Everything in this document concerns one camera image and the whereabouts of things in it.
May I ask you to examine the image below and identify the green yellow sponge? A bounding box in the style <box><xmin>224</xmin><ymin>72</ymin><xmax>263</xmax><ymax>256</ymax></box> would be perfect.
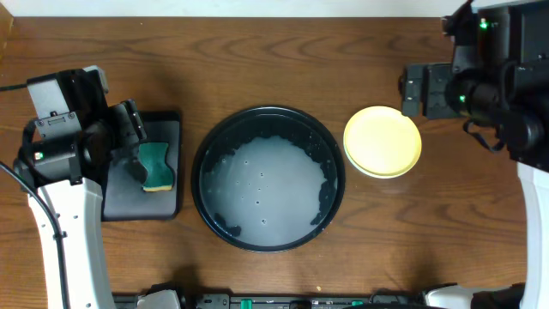
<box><xmin>137</xmin><ymin>142</ymin><xmax>174</xmax><ymax>192</ymax></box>

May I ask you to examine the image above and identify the yellow plate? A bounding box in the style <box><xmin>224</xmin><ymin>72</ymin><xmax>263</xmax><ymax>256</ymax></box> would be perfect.
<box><xmin>343</xmin><ymin>106</ymin><xmax>422</xmax><ymax>179</ymax></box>

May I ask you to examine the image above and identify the mint plate front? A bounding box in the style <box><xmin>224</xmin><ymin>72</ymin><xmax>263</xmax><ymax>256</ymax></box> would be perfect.
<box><xmin>343</xmin><ymin>146</ymin><xmax>417</xmax><ymax>179</ymax></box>

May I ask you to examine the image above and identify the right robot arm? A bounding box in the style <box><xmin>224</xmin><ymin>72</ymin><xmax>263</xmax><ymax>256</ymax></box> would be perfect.
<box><xmin>399</xmin><ymin>0</ymin><xmax>548</xmax><ymax>308</ymax></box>

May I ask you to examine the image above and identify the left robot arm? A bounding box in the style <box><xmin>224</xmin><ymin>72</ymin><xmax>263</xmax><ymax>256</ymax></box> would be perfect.
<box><xmin>10</xmin><ymin>66</ymin><xmax>182</xmax><ymax>308</ymax></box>

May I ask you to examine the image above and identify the black rectangular tray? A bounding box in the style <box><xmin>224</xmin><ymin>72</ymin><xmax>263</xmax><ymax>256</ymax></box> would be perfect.
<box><xmin>102</xmin><ymin>111</ymin><xmax>181</xmax><ymax>221</ymax></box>

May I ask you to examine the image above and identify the black round tray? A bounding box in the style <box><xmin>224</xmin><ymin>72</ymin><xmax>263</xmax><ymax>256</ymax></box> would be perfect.
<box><xmin>190</xmin><ymin>106</ymin><xmax>346</xmax><ymax>252</ymax></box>

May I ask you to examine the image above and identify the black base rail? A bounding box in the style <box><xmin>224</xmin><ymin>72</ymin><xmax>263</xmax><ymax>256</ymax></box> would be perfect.
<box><xmin>113</xmin><ymin>292</ymin><xmax>424</xmax><ymax>309</ymax></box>

